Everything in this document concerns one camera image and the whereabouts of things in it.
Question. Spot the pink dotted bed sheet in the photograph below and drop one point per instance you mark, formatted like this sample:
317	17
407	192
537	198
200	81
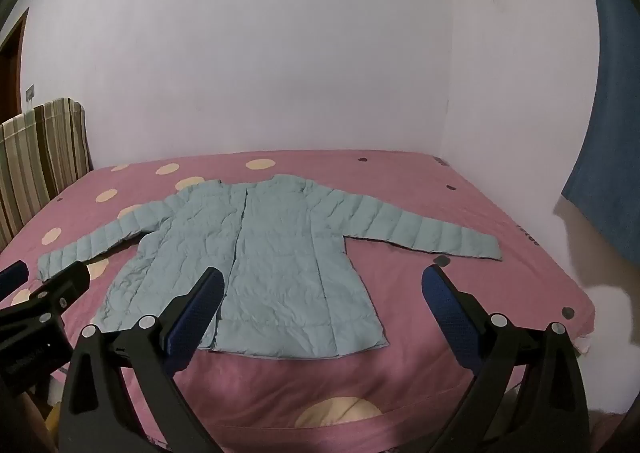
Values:
450	213

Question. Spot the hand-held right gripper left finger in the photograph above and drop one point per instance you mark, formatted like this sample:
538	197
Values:
197	313

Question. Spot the blue curtain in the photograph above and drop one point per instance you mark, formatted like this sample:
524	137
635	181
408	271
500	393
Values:
610	133

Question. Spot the wall switch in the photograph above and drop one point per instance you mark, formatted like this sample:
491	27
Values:
30	92

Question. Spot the person's left forearm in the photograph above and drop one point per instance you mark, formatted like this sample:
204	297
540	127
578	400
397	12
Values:
22	420

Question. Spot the light green quilted jacket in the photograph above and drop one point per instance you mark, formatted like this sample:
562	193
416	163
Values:
285	258

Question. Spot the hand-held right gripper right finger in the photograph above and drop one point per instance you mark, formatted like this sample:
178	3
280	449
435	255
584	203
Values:
442	308

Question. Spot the brown door frame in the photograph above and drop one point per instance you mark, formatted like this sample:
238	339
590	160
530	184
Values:
12	68

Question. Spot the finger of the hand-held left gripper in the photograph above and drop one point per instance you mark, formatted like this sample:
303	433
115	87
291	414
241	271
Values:
70	283
12	278

